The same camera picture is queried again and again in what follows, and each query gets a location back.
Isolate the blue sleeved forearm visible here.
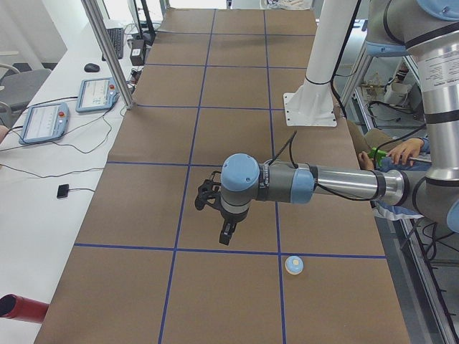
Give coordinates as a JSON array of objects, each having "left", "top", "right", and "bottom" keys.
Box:
[{"left": 420, "top": 137, "right": 430, "bottom": 154}]

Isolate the green handled reacher tool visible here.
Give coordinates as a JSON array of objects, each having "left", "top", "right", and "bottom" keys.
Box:
[{"left": 370, "top": 147, "right": 432, "bottom": 168}]

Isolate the person's hand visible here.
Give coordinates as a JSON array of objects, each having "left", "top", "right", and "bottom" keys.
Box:
[{"left": 387, "top": 138, "right": 422, "bottom": 166}]

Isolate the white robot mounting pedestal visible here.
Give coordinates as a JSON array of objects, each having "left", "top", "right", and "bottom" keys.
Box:
[{"left": 283, "top": 0, "right": 360, "bottom": 128}]

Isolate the black keyboard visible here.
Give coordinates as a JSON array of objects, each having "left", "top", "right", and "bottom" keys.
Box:
[{"left": 106, "top": 27, "right": 124, "bottom": 59}]

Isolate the grey office chair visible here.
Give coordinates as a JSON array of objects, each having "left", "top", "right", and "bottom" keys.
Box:
[{"left": 1, "top": 64, "right": 52, "bottom": 128}]

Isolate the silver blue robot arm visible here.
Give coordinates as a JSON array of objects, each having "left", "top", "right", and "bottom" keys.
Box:
[{"left": 194, "top": 1, "right": 458, "bottom": 244}]

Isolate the black computer mouse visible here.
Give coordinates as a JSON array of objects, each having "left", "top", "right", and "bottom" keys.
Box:
[{"left": 84, "top": 63, "right": 100, "bottom": 73}]

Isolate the black power adapter box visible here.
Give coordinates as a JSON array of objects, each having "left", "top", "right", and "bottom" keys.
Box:
[{"left": 130, "top": 39, "right": 146, "bottom": 66}]

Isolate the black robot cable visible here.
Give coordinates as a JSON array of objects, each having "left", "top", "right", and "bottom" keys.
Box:
[{"left": 265, "top": 130, "right": 377, "bottom": 201}]

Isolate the red cylinder tube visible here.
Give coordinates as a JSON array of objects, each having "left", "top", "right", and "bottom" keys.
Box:
[{"left": 1, "top": 294, "right": 49, "bottom": 324}]

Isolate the blue teach pendant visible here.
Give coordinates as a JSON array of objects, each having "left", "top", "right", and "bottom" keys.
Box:
[
  {"left": 75, "top": 77, "right": 119, "bottom": 113},
  {"left": 19, "top": 102, "right": 70, "bottom": 145}
]

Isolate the white paper cup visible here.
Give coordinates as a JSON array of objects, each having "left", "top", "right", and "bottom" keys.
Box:
[{"left": 384, "top": 82, "right": 412, "bottom": 105}]

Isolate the small black square device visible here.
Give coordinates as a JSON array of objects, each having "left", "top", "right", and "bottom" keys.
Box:
[{"left": 57, "top": 183, "right": 70, "bottom": 199}]

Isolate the near blue teach pendant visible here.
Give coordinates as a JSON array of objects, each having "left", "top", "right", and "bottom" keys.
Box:
[{"left": 19, "top": 102, "right": 70, "bottom": 145}]

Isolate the aluminium frame post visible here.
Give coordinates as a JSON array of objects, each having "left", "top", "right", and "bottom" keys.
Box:
[{"left": 81, "top": 0, "right": 134, "bottom": 110}]

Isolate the far blue teach pendant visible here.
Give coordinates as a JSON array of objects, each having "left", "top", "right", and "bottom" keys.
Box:
[{"left": 75, "top": 77, "right": 119, "bottom": 113}]

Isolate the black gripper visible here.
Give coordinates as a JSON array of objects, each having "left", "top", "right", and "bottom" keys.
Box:
[{"left": 194, "top": 171, "right": 237, "bottom": 245}]

